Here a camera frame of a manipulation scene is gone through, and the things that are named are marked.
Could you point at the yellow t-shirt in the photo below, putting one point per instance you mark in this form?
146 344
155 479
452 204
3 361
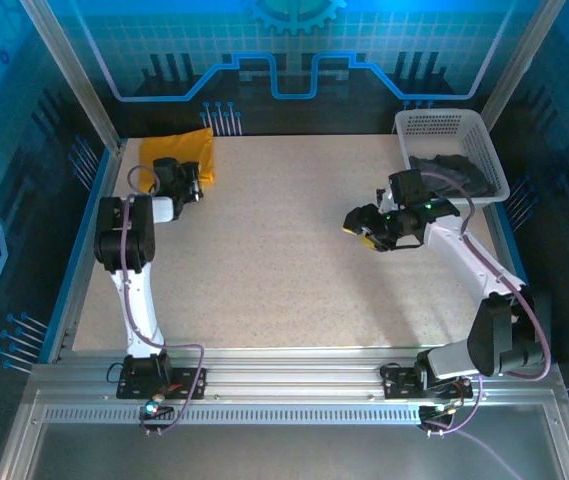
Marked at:
184 147

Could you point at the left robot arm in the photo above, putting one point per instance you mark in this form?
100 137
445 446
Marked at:
136 300

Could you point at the dark grey t-shirt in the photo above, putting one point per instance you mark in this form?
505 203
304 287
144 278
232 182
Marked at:
459 172

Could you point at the white perforated plastic basket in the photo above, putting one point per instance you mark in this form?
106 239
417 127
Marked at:
429 122

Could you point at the small LED controller board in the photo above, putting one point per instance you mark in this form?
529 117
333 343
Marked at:
153 408
439 411

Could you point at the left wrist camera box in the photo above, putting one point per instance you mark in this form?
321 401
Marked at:
195 187

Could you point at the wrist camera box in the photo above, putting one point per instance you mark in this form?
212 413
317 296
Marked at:
385 199
195 187

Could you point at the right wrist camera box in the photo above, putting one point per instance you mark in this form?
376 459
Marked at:
385 199

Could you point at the aluminium corner post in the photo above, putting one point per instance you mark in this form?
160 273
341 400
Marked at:
79 85
514 70

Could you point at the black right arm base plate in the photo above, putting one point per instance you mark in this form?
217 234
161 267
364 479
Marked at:
399 382

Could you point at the aluminium frame rail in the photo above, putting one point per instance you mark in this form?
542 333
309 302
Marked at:
289 375

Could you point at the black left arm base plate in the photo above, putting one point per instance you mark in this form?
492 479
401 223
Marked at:
189 385

